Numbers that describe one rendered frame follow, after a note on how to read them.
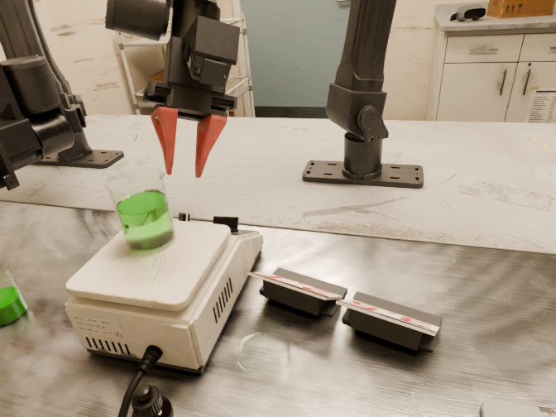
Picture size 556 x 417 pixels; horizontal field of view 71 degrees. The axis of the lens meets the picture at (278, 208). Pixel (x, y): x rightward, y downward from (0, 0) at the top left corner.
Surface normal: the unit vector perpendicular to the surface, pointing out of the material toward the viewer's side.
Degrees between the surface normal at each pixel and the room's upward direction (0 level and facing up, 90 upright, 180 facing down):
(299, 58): 90
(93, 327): 90
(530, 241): 0
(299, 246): 0
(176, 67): 68
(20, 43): 79
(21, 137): 90
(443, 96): 90
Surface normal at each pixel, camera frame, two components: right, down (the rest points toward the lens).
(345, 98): -0.92, 0.09
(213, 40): 0.44, 0.07
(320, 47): -0.27, 0.51
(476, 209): -0.07, -0.86
